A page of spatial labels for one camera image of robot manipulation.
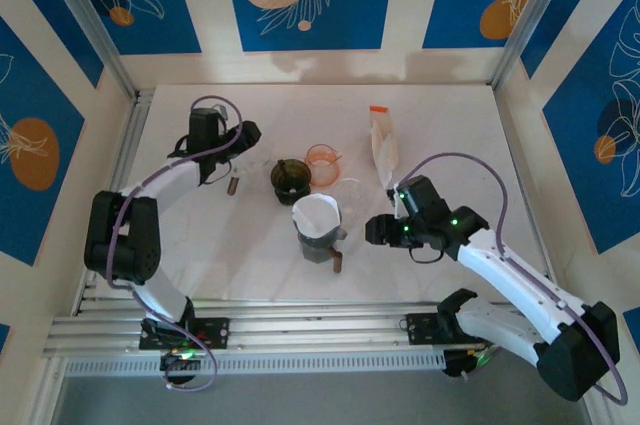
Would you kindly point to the white paper coffee filter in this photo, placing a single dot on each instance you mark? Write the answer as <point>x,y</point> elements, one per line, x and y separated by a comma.
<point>317,217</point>

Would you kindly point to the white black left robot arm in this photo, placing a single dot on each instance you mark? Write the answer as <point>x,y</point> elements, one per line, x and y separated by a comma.
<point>165,182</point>

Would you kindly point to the aluminium rail frame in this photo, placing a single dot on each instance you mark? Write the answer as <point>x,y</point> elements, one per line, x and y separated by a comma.
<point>310,325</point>

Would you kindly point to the aluminium side rail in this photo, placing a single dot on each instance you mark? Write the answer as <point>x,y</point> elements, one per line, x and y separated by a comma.
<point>522,175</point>
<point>127,145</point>

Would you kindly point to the filter paper bag orange tab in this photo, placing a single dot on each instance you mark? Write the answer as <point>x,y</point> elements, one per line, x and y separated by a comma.
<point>385,145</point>

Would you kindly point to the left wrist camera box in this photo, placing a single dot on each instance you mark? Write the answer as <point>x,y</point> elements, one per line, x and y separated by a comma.
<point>205,127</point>

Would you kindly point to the orange transparent coffee server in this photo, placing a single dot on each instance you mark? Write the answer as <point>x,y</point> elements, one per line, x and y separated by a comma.
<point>325,177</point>

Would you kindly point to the olive green dripper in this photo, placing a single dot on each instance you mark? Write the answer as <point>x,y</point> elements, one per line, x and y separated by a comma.
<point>287,175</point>

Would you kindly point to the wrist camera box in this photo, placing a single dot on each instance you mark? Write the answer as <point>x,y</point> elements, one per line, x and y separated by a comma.
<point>205,127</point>
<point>422,197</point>

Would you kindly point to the clear ribbed plastic dripper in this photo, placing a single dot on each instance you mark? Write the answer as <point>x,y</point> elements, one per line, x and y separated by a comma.
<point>352,197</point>

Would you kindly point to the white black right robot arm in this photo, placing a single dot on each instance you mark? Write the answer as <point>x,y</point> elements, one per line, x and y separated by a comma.
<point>505,270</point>

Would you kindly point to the black base electronics box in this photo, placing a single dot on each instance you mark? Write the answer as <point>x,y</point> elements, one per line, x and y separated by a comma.
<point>465,362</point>
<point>180,362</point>

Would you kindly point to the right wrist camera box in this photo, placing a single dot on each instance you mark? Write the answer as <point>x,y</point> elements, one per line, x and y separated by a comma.
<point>422,197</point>

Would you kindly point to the aluminium upright post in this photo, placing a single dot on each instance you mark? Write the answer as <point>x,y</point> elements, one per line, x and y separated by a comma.
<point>535,15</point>
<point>95,35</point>

